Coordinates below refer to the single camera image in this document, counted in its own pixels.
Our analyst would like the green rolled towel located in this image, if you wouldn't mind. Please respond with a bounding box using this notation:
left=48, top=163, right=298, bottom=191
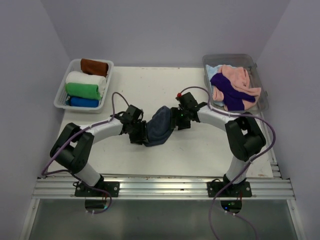
left=65, top=82, right=102, bottom=100

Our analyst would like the pink towel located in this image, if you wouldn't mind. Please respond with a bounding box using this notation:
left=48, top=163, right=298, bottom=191
left=220, top=65, right=262, bottom=103

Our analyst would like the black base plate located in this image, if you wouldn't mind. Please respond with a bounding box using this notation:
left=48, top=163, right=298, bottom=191
left=206, top=178, right=253, bottom=198
left=72, top=181, right=120, bottom=198

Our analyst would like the aluminium front rail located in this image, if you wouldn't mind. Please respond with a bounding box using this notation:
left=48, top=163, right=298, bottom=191
left=31, top=174, right=295, bottom=200

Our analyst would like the white rolled towel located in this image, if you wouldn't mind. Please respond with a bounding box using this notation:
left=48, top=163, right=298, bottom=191
left=65, top=71, right=107, bottom=98

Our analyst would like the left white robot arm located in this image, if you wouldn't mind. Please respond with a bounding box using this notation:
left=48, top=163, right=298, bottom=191
left=49, top=105, right=147, bottom=197

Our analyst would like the blue rolled towel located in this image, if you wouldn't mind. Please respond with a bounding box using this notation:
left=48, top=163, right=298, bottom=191
left=65, top=95, right=99, bottom=108

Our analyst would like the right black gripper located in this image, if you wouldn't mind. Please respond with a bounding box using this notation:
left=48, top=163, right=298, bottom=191
left=169, top=107, right=191, bottom=131

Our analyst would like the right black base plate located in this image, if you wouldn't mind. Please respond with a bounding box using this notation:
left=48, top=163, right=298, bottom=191
left=206, top=178, right=253, bottom=198

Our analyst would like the dark grey-blue towel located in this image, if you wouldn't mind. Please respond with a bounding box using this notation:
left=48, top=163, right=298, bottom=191
left=143, top=106, right=173, bottom=147

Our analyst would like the purple towel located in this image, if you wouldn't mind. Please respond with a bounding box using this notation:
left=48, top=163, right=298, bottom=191
left=210, top=73, right=256, bottom=112

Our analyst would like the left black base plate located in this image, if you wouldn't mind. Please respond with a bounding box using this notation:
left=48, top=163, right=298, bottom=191
left=72, top=181, right=120, bottom=198

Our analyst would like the white plastic basket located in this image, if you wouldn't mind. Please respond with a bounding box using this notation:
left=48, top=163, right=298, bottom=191
left=53, top=58, right=114, bottom=114

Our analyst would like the clear grey plastic bin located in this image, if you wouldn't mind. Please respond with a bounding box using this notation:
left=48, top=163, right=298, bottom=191
left=202, top=53, right=269, bottom=114

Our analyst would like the brown towel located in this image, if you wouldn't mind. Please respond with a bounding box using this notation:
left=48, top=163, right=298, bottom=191
left=80, top=58, right=109, bottom=77

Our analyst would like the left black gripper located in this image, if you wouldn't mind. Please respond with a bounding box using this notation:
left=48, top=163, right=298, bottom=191
left=128, top=119, right=150, bottom=145

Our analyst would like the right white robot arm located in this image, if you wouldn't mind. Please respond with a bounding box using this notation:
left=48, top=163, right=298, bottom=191
left=170, top=92, right=266, bottom=197

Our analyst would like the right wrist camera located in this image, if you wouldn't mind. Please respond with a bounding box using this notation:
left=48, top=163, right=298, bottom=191
left=175, top=92, right=182, bottom=101

